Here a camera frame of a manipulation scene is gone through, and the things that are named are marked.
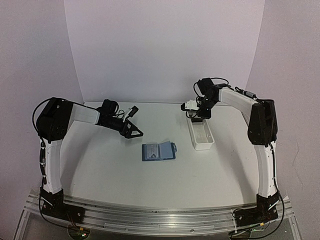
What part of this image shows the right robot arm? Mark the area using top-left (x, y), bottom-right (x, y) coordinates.
top-left (190, 77), bottom-right (280, 201)

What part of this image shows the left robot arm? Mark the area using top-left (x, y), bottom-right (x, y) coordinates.
top-left (32, 97), bottom-right (144, 196)

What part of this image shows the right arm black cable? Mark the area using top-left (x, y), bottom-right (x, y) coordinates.
top-left (231, 194), bottom-right (288, 237)

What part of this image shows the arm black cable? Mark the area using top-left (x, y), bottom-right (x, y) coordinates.
top-left (32, 97), bottom-right (53, 141)
top-left (231, 194), bottom-right (288, 237)

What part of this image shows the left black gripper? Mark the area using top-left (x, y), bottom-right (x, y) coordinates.
top-left (103, 115), bottom-right (143, 138)

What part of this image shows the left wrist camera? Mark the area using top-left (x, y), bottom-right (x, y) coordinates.
top-left (122, 105), bottom-right (139, 122)

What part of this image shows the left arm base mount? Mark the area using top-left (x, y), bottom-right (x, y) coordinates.
top-left (40, 190), bottom-right (85, 224)

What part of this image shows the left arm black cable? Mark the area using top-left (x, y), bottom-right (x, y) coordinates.
top-left (32, 97), bottom-right (53, 141)

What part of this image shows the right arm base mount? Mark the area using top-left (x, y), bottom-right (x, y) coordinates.
top-left (232, 194), bottom-right (280, 227)

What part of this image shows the blue card holder wallet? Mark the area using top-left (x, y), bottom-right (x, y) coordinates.
top-left (141, 141), bottom-right (177, 162)

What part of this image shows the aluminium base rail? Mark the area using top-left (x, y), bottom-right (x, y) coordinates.
top-left (23, 192), bottom-right (295, 235)

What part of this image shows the white plastic tray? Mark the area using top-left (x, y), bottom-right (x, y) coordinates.
top-left (186, 118), bottom-right (215, 151)

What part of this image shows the silver credit card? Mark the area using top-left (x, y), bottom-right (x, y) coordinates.
top-left (144, 143), bottom-right (160, 161)

